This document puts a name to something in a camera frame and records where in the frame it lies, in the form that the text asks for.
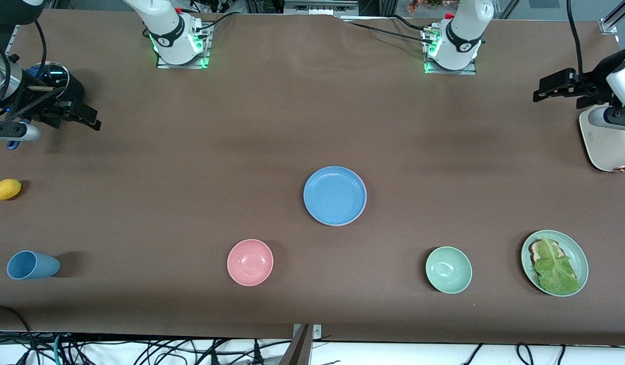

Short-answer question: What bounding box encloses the grey power strip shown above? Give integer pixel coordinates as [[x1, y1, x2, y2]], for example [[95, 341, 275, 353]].
[[284, 0, 359, 16]]

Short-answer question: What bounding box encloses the dark pot with blue handle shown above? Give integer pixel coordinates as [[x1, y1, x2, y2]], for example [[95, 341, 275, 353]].
[[7, 61, 85, 151]]

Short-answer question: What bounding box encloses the blue plate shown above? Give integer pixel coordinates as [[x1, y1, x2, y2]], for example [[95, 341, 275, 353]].
[[303, 166, 367, 227]]

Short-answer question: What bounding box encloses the black arm base cable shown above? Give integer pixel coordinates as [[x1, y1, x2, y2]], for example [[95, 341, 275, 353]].
[[193, 10, 242, 34], [343, 19, 431, 45], [391, 14, 431, 34]]

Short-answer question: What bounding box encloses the green ribbed plate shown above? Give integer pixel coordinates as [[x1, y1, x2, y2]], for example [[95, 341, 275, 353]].
[[520, 230, 589, 297]]

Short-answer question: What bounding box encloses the mint green bowl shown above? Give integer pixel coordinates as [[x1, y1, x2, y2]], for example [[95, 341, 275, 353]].
[[425, 246, 473, 295]]

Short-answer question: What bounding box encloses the grey metal bracket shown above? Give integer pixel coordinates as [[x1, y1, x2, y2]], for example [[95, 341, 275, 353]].
[[292, 323, 323, 339]]

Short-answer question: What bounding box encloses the pink bowl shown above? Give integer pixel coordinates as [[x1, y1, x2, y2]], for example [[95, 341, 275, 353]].
[[227, 239, 274, 287]]

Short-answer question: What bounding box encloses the blue cup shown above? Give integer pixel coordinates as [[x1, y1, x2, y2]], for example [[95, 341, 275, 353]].
[[7, 250, 61, 280]]

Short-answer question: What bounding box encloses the dark metal pole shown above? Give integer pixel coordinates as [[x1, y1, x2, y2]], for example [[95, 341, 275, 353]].
[[278, 324, 314, 365]]

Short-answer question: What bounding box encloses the yellow lemon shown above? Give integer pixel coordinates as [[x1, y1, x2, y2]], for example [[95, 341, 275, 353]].
[[0, 178, 22, 201]]

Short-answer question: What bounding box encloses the green lettuce leaf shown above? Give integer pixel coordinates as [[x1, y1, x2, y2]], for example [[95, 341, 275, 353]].
[[533, 237, 581, 296]]

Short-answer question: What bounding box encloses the aluminium frame profile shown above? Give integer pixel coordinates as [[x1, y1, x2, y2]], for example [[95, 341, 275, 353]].
[[599, 0, 625, 35]]

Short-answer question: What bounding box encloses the toasted bread slice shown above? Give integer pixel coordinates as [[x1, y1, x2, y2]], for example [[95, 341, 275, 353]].
[[529, 239, 566, 265]]

